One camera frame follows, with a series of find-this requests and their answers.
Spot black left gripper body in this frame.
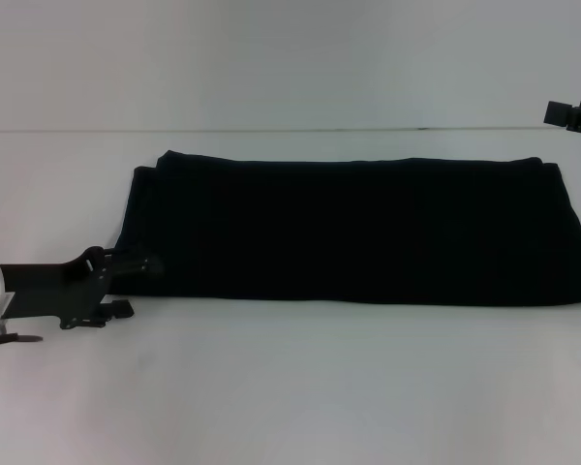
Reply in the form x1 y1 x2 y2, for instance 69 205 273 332
0 246 113 332

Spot black shirt with white print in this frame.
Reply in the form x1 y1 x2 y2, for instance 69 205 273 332
109 149 581 308

